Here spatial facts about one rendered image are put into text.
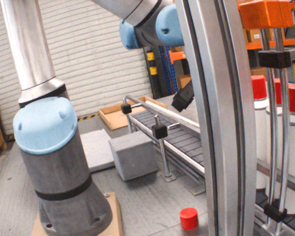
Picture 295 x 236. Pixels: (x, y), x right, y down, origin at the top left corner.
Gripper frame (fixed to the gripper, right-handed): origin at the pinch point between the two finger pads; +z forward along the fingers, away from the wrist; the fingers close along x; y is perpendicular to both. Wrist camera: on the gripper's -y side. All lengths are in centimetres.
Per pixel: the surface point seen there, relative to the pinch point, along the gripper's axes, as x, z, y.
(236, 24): -31.3, -9.4, -12.7
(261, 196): -8.1, 10.9, -1.9
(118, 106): 89, -42, -2
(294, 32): 292, -176, 467
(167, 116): 19.2, -14.2, -3.9
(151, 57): 323, -179, 118
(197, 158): 12.5, -0.9, -2.8
